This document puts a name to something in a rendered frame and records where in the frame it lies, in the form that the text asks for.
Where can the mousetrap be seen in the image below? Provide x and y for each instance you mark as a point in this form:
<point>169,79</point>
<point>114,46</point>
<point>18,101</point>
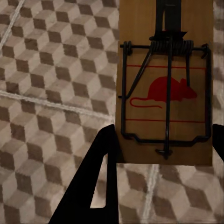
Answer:
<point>164,91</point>

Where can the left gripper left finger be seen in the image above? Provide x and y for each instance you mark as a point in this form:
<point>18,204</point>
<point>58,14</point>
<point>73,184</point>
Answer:
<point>74,207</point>

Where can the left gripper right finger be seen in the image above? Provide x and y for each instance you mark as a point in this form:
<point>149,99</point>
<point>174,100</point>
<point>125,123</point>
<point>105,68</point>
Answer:
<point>218,139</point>

